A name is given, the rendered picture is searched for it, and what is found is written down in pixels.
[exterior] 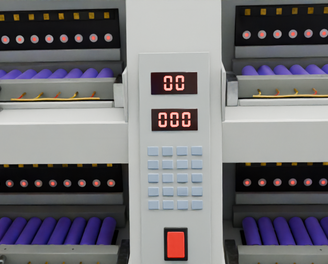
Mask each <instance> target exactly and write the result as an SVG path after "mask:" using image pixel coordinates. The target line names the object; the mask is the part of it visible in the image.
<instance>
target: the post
mask: <svg viewBox="0 0 328 264"><path fill-rule="evenodd" d="M126 25H127V88H128V150H129V213H130V264H142V257H141V189H140V121H139V53H169V52H209V68H210V208H211V264H223V251H222V79H221V0H126Z"/></svg>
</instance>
